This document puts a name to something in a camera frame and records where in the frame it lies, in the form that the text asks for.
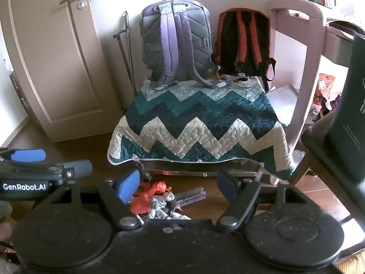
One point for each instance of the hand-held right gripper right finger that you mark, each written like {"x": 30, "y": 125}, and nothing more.
{"x": 228, "y": 185}

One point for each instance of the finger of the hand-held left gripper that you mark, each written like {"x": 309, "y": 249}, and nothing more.
{"x": 79, "y": 169}
{"x": 28, "y": 155}

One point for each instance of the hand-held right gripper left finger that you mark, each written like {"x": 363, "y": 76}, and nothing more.
{"x": 129, "y": 185}

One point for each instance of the orange mesh net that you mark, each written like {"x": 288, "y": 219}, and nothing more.
{"x": 148, "y": 189}

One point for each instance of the silver foil wrapper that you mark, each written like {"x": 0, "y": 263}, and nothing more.
{"x": 159, "y": 204}

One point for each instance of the clear plastic packaging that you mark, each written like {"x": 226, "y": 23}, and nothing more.
{"x": 191, "y": 197}

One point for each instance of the dark teal trash bin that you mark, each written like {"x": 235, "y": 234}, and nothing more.
{"x": 350, "y": 120}

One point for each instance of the teal white zigzag quilt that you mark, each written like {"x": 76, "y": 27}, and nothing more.
{"x": 199, "y": 125}

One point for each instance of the beige room door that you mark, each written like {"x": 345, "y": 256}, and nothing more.
{"x": 57, "y": 62}

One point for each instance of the dark wooden chair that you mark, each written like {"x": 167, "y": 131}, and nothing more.
{"x": 316, "y": 139}

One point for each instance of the white paper sheet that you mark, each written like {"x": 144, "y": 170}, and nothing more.
{"x": 282, "y": 100}

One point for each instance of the orange snack bag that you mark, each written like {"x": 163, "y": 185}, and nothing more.
{"x": 325, "y": 87}

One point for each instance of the red black backpack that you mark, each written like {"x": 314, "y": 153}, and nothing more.
{"x": 242, "y": 40}

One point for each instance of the yellow patterned blanket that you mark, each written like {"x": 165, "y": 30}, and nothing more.
{"x": 355, "y": 262}

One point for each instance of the purple grey backpack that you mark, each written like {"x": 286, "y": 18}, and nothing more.
{"x": 176, "y": 34}

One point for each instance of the pink desk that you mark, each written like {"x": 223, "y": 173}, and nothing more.
{"x": 310, "y": 34}

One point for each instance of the metal base frame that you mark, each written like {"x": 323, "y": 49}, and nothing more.
{"x": 199, "y": 169}

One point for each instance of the metal folding trolley frame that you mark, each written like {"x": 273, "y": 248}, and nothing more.
{"x": 127, "y": 48}

